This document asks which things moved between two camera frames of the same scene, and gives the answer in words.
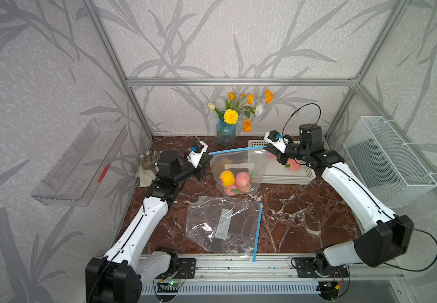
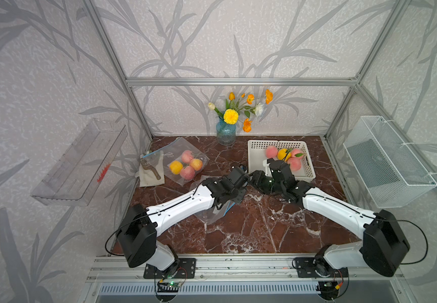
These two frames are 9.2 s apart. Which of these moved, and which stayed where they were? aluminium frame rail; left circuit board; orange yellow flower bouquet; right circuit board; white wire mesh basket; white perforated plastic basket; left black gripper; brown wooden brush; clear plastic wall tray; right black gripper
Moved: left black gripper; right black gripper
Stayed: white perforated plastic basket; white wire mesh basket; clear plastic wall tray; left circuit board; right circuit board; brown wooden brush; orange yellow flower bouquet; aluminium frame rail
